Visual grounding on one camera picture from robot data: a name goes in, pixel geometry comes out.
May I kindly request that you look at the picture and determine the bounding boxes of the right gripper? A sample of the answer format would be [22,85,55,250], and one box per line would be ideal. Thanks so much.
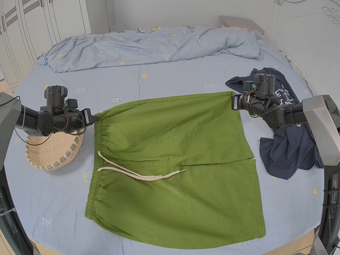
[231,93,264,116]

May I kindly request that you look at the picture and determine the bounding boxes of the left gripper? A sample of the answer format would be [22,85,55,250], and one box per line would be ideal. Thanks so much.
[64,107,93,132]

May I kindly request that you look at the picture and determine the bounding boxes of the green shorts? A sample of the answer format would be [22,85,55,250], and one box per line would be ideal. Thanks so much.
[84,90,267,242]

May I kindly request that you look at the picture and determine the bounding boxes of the round woven basket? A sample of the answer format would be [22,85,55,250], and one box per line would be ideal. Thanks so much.
[25,128,85,171]

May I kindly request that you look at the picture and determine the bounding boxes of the dark blue printed T-shirt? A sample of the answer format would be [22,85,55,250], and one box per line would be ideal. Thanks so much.
[225,67,325,180]

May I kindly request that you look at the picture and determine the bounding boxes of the grey bedside table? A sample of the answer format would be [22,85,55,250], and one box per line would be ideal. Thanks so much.
[219,16,265,35]

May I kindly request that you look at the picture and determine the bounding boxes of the white wardrobe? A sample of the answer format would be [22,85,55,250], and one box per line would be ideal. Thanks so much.
[0,0,92,92]

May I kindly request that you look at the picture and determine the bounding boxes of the pale blue quilt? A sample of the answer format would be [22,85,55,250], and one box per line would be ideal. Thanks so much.
[37,26,264,74]

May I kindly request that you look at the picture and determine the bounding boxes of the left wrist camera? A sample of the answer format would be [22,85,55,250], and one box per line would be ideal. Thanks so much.
[65,98,78,112]

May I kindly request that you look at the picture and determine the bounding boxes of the black cable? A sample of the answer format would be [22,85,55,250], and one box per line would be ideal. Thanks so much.
[14,126,55,146]

